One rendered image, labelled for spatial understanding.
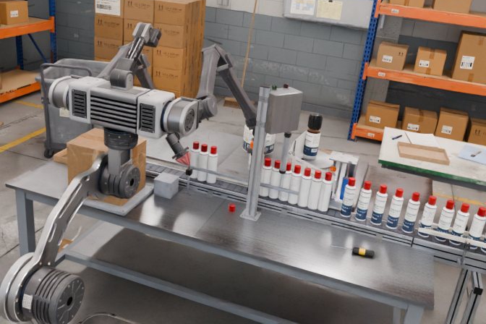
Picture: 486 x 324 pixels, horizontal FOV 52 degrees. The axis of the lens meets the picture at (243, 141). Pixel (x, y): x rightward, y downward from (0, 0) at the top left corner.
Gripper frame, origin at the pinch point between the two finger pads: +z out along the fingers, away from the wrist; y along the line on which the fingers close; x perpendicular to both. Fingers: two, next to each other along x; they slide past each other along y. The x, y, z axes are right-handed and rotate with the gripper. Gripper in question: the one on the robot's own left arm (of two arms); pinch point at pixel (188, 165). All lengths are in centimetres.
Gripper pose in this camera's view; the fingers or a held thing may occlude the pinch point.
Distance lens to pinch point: 274.5
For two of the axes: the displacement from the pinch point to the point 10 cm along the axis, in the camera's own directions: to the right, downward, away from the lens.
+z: 5.1, 8.5, 1.3
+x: -8.0, 4.1, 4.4
